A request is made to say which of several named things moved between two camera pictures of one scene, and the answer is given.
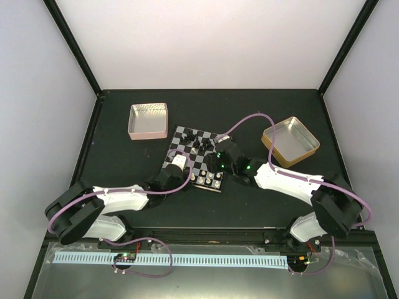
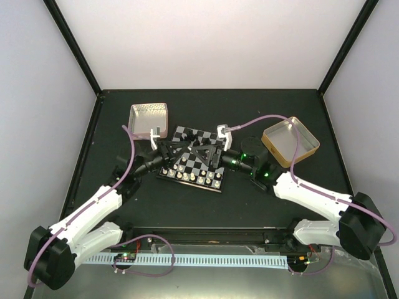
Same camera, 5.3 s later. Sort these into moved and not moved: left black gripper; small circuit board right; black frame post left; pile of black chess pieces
Moved: left black gripper
Not moved: black frame post left; small circuit board right; pile of black chess pieces
